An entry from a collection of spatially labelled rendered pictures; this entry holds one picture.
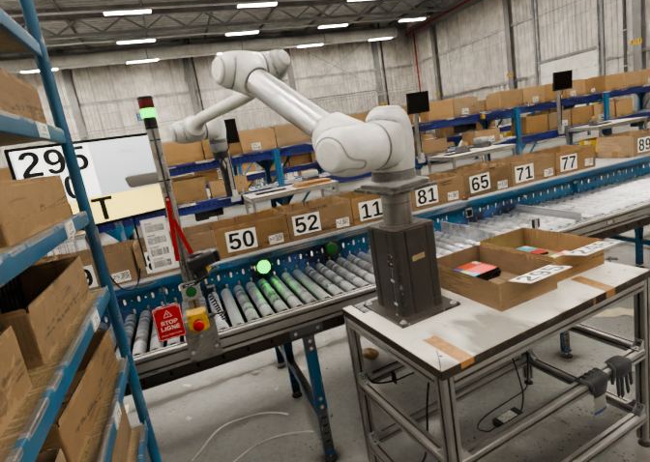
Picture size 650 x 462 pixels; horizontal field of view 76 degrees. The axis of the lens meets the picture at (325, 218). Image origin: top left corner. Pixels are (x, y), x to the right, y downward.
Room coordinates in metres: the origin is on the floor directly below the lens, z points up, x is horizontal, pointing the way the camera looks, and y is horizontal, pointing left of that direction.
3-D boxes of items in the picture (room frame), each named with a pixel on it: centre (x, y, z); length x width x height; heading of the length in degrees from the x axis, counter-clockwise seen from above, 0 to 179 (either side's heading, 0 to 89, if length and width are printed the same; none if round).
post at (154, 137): (1.50, 0.55, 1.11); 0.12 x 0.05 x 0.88; 109
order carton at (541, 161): (2.93, -1.42, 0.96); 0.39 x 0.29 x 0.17; 108
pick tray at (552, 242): (1.67, -0.87, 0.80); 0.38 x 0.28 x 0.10; 22
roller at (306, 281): (1.93, 0.13, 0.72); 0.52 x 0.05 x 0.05; 19
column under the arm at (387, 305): (1.46, -0.26, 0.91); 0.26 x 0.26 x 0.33; 24
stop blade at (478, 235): (2.23, -0.77, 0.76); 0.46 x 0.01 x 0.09; 19
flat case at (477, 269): (1.61, -0.55, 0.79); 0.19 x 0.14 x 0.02; 115
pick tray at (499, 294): (1.52, -0.59, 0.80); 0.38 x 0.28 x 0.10; 22
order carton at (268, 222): (2.31, 0.44, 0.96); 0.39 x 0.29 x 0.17; 109
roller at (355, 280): (2.00, -0.06, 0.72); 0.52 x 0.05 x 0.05; 19
